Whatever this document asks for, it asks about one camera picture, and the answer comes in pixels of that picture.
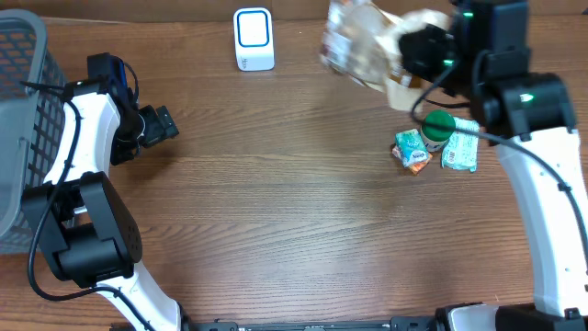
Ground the beige dried mushroom bag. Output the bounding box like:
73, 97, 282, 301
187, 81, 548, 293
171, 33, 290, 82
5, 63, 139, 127
321, 0, 449, 111

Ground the green capped clear bottle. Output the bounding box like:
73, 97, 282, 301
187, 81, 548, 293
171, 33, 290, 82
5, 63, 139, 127
420, 109, 456, 153

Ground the teal tissue pack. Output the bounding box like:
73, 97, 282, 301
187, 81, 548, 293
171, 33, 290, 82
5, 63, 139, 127
395, 129, 429, 167

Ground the teal wet wipes pack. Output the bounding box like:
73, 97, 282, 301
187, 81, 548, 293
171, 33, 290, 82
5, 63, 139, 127
441, 131, 479, 173

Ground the orange tissue pack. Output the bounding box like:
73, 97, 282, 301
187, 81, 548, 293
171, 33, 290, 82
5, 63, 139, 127
391, 145, 433, 175

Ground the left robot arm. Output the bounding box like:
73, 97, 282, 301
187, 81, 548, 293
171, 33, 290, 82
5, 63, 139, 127
21, 52, 191, 330

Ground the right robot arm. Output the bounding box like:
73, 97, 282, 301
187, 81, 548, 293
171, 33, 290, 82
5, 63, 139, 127
398, 1, 587, 330

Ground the white barcode scanner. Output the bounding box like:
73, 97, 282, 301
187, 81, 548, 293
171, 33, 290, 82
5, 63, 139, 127
232, 7, 275, 72

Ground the grey plastic mesh basket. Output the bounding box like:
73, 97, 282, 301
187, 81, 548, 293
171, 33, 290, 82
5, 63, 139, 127
1, 9, 67, 255

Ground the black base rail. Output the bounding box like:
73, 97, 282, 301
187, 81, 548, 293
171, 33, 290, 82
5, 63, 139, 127
109, 315, 520, 331

